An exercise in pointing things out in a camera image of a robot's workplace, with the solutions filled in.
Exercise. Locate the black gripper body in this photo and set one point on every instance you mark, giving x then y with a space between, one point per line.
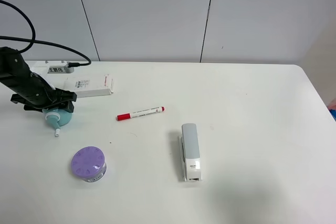
33 92

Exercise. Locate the teal pencil sharpener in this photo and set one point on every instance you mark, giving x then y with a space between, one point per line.
56 118

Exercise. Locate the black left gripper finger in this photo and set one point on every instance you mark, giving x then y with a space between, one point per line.
63 95

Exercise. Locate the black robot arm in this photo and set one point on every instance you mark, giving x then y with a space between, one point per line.
13 63

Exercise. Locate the grey white stapler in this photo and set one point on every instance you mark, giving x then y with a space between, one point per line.
190 153

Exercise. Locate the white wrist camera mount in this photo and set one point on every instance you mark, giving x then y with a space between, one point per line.
47 69

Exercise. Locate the blue object at edge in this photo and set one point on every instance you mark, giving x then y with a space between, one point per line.
332 108

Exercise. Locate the white cardboard box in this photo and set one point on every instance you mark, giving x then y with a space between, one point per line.
90 86

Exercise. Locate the red whiteboard marker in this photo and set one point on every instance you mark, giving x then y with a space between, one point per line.
141 113

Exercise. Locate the purple lidded jar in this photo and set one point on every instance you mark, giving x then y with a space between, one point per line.
89 164

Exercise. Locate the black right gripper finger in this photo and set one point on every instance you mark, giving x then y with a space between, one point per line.
65 106

